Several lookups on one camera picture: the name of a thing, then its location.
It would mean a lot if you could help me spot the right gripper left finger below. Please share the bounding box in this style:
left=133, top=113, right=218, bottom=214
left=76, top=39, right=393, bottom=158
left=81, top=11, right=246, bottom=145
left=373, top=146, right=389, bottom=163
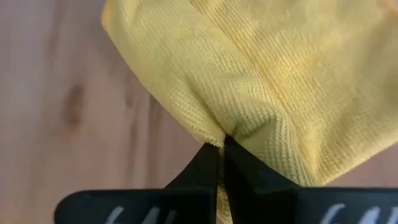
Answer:
left=54, top=142, right=220, bottom=224

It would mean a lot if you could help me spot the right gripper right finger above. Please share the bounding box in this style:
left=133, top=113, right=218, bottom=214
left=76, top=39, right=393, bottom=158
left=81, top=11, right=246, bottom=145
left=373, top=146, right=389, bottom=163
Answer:
left=223, top=135, right=398, bottom=224

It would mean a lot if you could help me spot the yellow microfiber towel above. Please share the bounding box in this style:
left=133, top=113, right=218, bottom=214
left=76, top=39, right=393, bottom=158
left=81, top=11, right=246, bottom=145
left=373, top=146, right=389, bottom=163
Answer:
left=101, top=0, right=398, bottom=224

